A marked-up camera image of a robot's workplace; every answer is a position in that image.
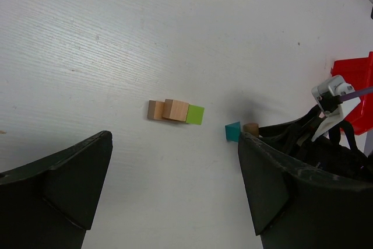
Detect long natural wooden block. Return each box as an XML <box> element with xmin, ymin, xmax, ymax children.
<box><xmin>147</xmin><ymin>100</ymin><xmax>165</xmax><ymax>121</ymax></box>

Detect green wooden cube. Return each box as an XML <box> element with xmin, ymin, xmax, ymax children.
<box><xmin>185</xmin><ymin>104</ymin><xmax>205</xmax><ymax>125</ymax></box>

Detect natural wooden arch block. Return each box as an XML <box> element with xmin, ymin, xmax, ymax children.
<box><xmin>242</xmin><ymin>123</ymin><xmax>260</xmax><ymax>138</ymax></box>

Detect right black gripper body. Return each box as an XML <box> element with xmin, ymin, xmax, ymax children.
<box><xmin>259</xmin><ymin>106</ymin><xmax>372</xmax><ymax>182</ymax></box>

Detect teal wooden triangle block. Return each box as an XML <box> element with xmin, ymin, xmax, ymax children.
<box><xmin>225</xmin><ymin>122</ymin><xmax>241</xmax><ymax>143</ymax></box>

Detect red plastic bin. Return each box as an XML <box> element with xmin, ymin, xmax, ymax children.
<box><xmin>330</xmin><ymin>51</ymin><xmax>373</xmax><ymax>138</ymax></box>

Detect small natural wooden block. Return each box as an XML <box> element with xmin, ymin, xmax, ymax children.
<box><xmin>162</xmin><ymin>99</ymin><xmax>189</xmax><ymax>122</ymax></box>

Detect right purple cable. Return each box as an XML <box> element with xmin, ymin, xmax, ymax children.
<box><xmin>339</xmin><ymin>86</ymin><xmax>373</xmax><ymax>100</ymax></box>

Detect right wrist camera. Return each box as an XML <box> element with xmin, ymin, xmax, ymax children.
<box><xmin>311</xmin><ymin>75</ymin><xmax>361</xmax><ymax>142</ymax></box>

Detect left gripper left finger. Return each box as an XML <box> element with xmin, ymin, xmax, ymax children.
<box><xmin>1</xmin><ymin>131</ymin><xmax>112</xmax><ymax>248</ymax></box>

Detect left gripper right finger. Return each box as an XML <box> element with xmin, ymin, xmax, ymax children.
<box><xmin>238</xmin><ymin>133</ymin><xmax>372</xmax><ymax>248</ymax></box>

